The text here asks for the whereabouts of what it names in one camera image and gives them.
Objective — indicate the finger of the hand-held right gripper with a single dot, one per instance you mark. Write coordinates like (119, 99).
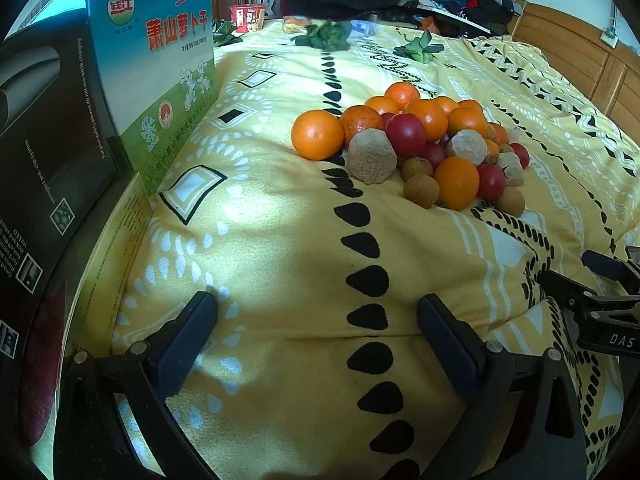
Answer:
(560, 282)
(605, 264)

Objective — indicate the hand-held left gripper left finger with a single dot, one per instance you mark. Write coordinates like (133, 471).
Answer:
(182, 345)

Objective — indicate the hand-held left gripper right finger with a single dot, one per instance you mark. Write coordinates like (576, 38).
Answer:
(450, 347)

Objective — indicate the red cherry tomato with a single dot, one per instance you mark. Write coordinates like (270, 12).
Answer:
(491, 181)
(432, 155)
(520, 154)
(406, 134)

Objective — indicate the beige spongy chunk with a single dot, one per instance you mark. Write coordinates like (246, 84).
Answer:
(467, 146)
(372, 157)
(512, 167)
(513, 135)

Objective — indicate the yellow patterned blanket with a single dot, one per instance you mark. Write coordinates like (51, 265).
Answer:
(280, 260)

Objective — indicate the wooden headboard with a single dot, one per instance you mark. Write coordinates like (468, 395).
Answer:
(575, 55)

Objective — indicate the black carton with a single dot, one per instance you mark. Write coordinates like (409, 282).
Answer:
(45, 160)

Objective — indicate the pile of oranges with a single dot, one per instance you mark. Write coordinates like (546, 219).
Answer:
(315, 135)

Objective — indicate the green leafy vegetable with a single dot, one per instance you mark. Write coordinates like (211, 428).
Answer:
(420, 49)
(225, 32)
(325, 35)

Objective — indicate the blue and green carton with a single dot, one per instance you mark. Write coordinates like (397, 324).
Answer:
(150, 60)

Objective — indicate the blue and white packet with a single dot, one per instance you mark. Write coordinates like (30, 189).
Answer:
(362, 27)

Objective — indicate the red instant noodle cup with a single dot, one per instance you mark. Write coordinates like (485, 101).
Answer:
(247, 17)

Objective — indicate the orange bread packet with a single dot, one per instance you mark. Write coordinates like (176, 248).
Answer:
(297, 24)

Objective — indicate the white wall socket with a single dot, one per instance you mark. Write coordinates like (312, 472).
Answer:
(610, 32)

